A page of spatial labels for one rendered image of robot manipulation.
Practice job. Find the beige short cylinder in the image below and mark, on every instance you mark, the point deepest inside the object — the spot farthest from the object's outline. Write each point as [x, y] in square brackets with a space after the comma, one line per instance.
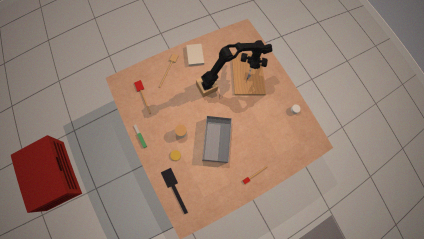
[295, 109]

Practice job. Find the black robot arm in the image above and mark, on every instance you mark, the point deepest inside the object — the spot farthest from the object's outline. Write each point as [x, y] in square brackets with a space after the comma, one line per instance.
[225, 55]

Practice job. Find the grey roasting tin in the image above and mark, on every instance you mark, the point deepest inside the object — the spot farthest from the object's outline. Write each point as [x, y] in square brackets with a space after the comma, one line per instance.
[217, 139]

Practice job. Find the black spatula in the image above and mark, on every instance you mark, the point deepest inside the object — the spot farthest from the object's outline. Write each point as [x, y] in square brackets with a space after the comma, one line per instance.
[170, 181]

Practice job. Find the yellow round disc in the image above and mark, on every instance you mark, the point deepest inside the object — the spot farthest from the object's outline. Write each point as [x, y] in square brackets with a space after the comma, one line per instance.
[175, 155]

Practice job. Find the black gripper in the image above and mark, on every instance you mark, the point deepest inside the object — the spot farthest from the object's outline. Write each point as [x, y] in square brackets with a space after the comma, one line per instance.
[244, 58]

